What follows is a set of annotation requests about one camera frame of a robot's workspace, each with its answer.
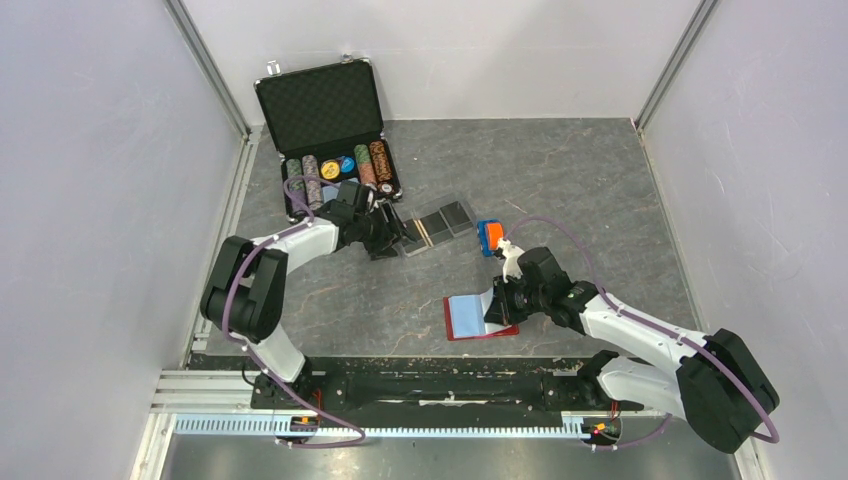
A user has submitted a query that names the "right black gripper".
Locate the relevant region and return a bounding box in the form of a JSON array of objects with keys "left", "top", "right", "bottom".
[{"left": 483, "top": 272, "right": 548, "bottom": 327}]

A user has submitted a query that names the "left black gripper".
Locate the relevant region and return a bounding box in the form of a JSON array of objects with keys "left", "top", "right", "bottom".
[{"left": 353, "top": 200, "right": 414, "bottom": 261}]

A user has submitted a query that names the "clear box with black cards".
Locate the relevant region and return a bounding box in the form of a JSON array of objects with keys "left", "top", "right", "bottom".
[{"left": 397, "top": 196, "right": 476, "bottom": 257}]

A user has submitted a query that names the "red leather card holder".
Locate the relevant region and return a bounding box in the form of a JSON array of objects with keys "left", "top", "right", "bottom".
[{"left": 443, "top": 288, "right": 520, "bottom": 341}]

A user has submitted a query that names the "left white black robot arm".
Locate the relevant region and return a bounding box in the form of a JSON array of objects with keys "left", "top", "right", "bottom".
[{"left": 199, "top": 181, "right": 411, "bottom": 408}]

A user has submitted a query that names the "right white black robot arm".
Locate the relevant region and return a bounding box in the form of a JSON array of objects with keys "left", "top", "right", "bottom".
[{"left": 484, "top": 240, "right": 780, "bottom": 454}]

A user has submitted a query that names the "blue card deck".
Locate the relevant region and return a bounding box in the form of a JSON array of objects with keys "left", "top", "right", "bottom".
[{"left": 322, "top": 180, "right": 370, "bottom": 209}]

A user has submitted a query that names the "blue poker chip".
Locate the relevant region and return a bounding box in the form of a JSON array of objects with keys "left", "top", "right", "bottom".
[{"left": 338, "top": 156, "right": 357, "bottom": 174}]

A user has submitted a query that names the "blue orange tape dispenser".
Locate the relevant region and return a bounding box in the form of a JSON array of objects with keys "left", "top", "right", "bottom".
[{"left": 476, "top": 219, "right": 505, "bottom": 257}]

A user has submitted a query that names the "yellow poker chip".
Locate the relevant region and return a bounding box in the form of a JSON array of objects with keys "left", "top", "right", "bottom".
[{"left": 320, "top": 159, "right": 341, "bottom": 180}]

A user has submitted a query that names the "black poker chip case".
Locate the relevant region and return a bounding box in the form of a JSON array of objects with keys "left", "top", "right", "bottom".
[{"left": 253, "top": 58, "right": 403, "bottom": 201}]

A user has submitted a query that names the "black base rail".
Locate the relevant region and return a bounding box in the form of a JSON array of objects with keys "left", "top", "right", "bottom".
[{"left": 185, "top": 354, "right": 713, "bottom": 429}]

